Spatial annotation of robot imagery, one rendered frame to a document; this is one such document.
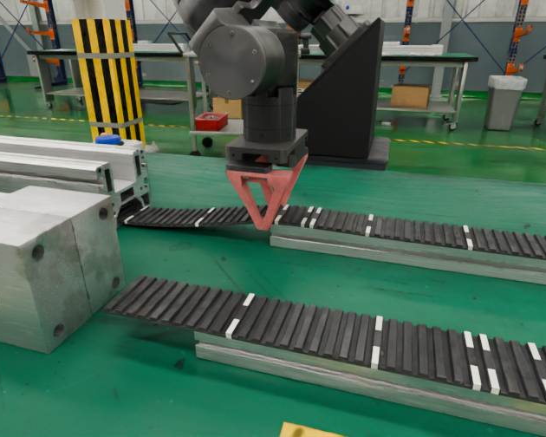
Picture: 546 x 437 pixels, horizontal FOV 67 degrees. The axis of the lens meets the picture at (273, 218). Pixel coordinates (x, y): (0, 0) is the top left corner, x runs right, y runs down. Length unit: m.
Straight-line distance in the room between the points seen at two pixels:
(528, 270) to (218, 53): 0.36
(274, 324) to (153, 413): 0.10
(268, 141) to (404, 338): 0.23
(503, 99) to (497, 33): 2.86
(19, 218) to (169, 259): 0.16
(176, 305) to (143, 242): 0.19
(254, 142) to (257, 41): 0.12
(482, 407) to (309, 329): 0.12
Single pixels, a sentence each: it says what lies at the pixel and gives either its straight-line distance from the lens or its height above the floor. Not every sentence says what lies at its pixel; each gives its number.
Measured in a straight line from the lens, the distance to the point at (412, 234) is 0.46.
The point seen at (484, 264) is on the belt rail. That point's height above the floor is 0.79.
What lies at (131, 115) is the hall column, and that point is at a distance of 3.84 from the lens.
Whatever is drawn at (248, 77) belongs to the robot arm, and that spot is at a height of 0.97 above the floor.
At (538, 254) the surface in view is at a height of 0.81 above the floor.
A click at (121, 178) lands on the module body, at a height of 0.83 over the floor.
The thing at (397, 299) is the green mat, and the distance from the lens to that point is 0.41.
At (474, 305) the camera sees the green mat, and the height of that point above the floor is 0.78.
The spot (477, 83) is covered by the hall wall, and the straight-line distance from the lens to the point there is 8.07.
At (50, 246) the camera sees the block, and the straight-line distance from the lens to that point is 0.35.
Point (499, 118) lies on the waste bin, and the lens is 5.37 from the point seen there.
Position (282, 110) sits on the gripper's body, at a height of 0.93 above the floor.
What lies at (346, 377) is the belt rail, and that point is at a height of 0.79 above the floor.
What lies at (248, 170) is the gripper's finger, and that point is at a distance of 0.42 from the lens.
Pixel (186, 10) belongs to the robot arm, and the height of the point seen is 1.03.
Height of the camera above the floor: 1.01
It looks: 24 degrees down
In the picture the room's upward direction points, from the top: straight up
